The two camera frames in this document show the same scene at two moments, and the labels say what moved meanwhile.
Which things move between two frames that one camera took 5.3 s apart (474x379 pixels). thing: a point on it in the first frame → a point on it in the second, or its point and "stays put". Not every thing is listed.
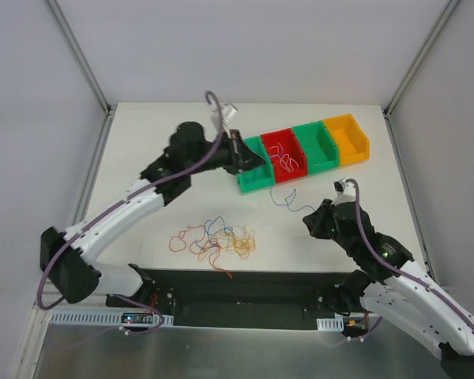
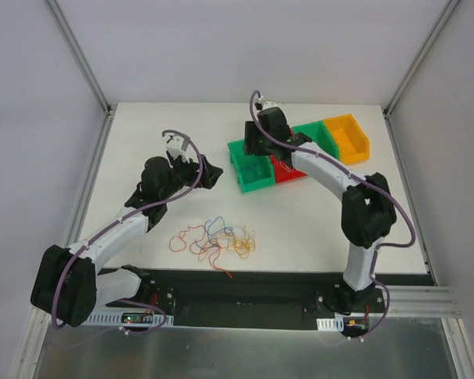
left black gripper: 236,151 → 200,170
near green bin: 261,176 stays put
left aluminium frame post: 108,109 stays put
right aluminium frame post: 449,9 stays put
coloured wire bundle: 213,237 stays put
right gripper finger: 314,221 → 252,138
